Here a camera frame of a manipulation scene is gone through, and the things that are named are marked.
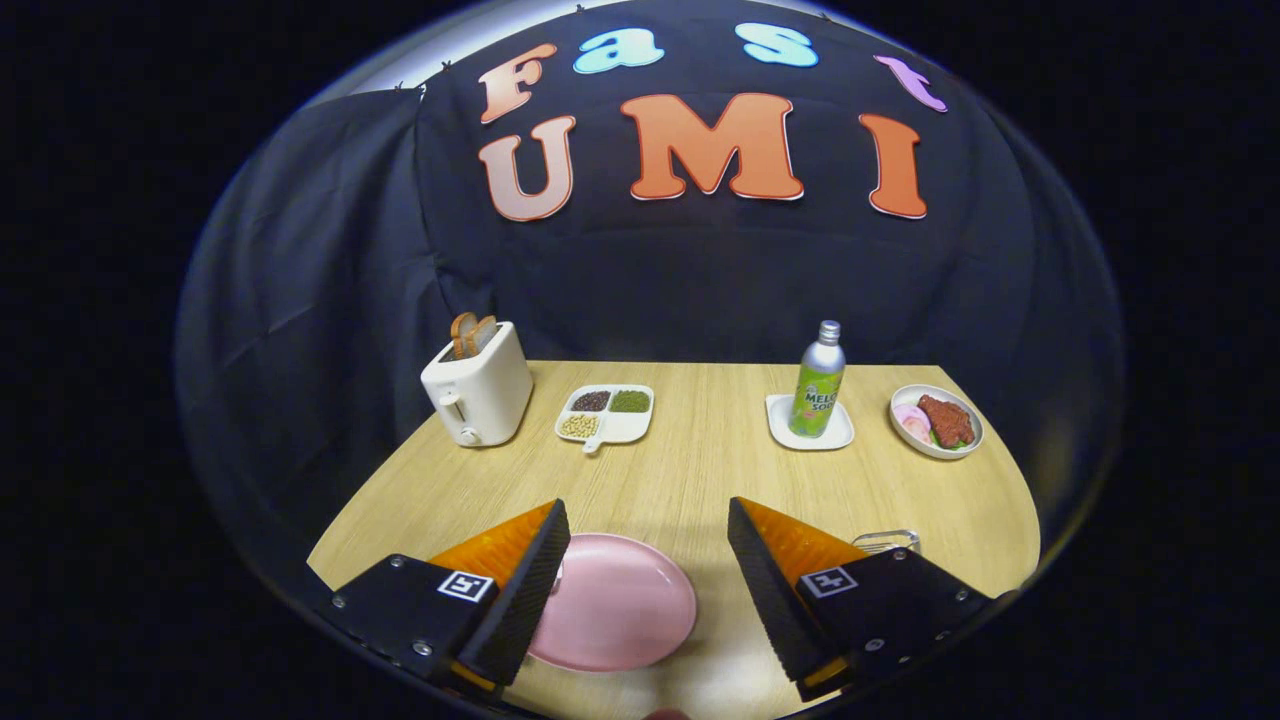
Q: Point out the green lettuce leaf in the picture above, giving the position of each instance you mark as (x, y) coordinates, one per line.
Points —
(940, 442)

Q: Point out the pile of yellow soybeans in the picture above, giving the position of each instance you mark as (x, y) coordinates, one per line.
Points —
(580, 426)

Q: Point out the white toaster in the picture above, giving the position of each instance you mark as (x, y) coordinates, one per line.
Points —
(490, 395)

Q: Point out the white round food plate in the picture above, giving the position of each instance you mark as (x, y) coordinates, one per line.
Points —
(975, 420)

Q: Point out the pink ham slices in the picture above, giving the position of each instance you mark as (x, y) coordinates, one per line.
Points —
(912, 422)

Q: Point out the pile of black beans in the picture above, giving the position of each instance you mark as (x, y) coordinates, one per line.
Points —
(591, 401)

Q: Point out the pile of green beans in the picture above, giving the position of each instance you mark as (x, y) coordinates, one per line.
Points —
(631, 401)

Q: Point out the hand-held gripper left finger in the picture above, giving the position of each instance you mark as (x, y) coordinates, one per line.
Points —
(525, 600)

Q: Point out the black backdrop cloth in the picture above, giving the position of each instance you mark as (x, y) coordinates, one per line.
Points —
(700, 290)

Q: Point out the brown toast slice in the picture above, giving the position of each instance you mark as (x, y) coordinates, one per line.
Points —
(465, 335)

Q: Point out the white square coaster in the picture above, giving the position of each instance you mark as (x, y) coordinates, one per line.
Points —
(840, 435)

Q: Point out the green soda bottle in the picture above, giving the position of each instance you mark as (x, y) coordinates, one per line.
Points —
(815, 395)

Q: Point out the pink round plate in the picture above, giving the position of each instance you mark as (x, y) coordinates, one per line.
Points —
(620, 605)

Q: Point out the white divided dish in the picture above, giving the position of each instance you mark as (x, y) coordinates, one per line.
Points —
(625, 428)

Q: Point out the brown fried meat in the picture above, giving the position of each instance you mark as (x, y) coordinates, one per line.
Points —
(945, 420)

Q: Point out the row of small black clips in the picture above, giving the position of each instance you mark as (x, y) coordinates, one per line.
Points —
(445, 66)

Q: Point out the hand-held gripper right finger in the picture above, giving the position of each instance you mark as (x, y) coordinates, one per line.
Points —
(770, 600)

